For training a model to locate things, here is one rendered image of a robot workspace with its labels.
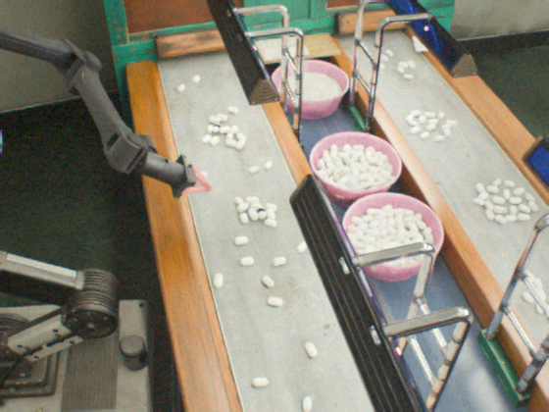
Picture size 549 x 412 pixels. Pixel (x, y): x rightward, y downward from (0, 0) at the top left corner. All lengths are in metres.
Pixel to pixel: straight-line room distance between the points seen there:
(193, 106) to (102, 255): 0.87
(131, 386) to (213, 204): 0.54
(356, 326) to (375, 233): 0.65
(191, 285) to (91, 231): 1.32
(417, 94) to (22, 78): 2.02
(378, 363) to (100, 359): 0.96
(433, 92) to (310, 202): 1.10
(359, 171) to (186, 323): 0.71
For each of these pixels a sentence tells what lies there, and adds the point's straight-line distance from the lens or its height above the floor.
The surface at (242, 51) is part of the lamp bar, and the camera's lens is 1.66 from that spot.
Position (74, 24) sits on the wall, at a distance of 3.19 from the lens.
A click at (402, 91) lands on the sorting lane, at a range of 2.19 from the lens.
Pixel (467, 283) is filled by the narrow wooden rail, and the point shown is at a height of 0.72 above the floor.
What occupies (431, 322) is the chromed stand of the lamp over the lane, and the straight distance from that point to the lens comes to 1.02.
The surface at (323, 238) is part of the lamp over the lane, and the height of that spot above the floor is 1.09.
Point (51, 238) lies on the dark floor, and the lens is 2.79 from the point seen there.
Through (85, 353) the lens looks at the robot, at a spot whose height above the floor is 0.48.
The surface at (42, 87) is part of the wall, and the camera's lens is 3.36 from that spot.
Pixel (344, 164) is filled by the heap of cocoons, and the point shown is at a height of 0.72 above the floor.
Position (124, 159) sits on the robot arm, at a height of 1.03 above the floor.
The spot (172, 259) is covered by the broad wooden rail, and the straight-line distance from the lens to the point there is 1.55.
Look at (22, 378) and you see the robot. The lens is 1.74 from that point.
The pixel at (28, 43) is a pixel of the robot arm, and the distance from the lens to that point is 1.65.
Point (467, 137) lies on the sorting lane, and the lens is 2.03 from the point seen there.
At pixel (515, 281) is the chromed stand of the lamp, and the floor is 0.94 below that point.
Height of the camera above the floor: 1.93
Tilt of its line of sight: 44 degrees down
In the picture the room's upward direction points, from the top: straight up
